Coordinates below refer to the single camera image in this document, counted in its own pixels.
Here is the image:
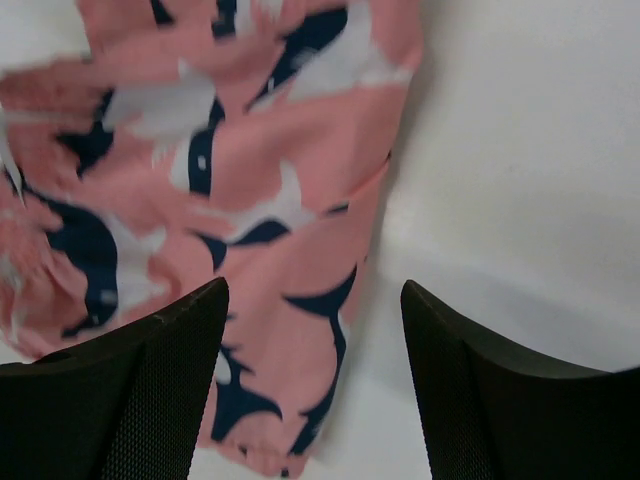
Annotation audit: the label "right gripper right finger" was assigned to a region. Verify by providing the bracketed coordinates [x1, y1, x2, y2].
[401, 281, 639, 479]

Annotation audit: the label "pink shark print shorts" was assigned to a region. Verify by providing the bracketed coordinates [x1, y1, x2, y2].
[1, 1, 424, 479]

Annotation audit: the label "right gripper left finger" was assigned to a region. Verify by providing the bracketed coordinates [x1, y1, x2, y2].
[1, 278, 229, 479]

